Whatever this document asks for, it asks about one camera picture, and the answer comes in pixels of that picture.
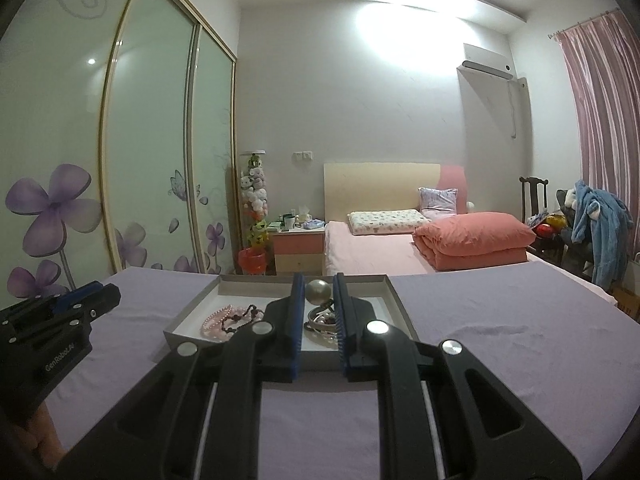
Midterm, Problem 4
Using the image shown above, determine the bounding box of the blue garment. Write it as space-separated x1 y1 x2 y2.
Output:
570 180 632 291

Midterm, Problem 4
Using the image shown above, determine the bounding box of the grey cardboard tray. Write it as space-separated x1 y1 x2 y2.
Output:
164 274 421 372

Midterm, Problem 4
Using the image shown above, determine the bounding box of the large grey pearl bead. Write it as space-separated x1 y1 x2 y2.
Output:
306 280 335 307

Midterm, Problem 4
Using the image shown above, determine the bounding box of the beige and pink headboard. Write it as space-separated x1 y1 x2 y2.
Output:
323 162 468 223

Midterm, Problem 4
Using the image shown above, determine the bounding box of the floral sliding door wardrobe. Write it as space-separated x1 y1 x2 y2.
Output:
0 0 238 311

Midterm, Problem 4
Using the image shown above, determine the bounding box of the pink curtain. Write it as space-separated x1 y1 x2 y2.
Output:
555 10 640 261

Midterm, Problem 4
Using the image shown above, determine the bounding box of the white patterned pillow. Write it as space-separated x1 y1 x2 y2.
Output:
347 208 431 236

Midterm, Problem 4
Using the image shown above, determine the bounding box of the pile of colourful clothes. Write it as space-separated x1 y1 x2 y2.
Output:
530 212 568 239

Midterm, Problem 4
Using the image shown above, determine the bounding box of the dark red bead bracelet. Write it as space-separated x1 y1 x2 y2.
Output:
222 306 265 336

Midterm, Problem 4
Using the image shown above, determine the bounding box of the brown cardboard box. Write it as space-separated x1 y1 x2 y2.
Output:
614 285 640 322

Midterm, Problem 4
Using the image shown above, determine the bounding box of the silver bangle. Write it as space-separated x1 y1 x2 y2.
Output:
304 300 342 348

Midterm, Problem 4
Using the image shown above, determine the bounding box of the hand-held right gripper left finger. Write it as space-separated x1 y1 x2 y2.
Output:
55 272 307 480

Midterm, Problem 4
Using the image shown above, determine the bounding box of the small pink pearl bracelet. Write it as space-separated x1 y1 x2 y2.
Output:
200 310 236 343

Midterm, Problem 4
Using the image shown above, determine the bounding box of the pink and beige nightstand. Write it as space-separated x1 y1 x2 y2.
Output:
271 222 328 276

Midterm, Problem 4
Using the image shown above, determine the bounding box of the red bin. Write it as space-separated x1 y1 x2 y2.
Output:
237 246 267 276

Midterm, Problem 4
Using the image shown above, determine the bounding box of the dark wooden chair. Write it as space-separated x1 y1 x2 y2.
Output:
519 176 566 267

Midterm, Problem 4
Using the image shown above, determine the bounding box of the curtain rod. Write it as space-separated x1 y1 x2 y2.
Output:
547 7 621 39

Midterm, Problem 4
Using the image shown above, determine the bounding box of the lilac pillow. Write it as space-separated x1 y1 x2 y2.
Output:
417 187 458 220

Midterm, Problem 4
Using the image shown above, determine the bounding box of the plush toy tower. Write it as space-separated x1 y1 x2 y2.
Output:
237 150 273 226

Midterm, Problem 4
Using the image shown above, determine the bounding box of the pink sheeted bed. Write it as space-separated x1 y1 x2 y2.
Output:
324 221 543 277

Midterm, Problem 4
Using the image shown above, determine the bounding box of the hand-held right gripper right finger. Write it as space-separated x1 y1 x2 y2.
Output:
332 272 583 480

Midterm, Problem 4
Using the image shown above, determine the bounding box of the folded pink quilt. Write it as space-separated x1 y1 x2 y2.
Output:
412 212 537 273

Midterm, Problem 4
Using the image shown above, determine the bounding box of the person's left forearm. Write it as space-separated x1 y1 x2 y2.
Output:
17 400 68 480

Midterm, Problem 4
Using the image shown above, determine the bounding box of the white air conditioner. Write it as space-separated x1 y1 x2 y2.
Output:
461 42 516 81

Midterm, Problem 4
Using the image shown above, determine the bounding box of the yellow green plush toy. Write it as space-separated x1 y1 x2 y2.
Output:
247 220 271 251

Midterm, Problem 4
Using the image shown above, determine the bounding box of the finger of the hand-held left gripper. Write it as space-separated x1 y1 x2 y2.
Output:
62 283 122 330
47 282 106 312

